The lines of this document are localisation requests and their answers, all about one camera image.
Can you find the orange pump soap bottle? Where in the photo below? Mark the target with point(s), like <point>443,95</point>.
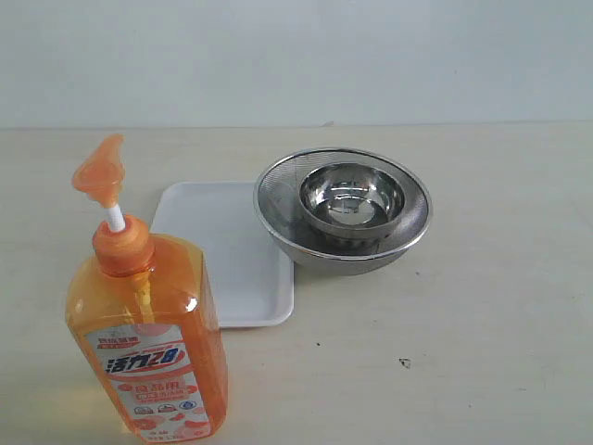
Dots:
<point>142,313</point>

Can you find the large steel mesh colander bowl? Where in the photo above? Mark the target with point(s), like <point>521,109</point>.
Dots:
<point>277,205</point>

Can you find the small stainless steel bowl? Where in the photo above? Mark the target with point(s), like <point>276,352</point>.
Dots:
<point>351,201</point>

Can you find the white rectangular plastic tray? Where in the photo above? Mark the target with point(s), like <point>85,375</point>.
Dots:
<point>252,280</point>

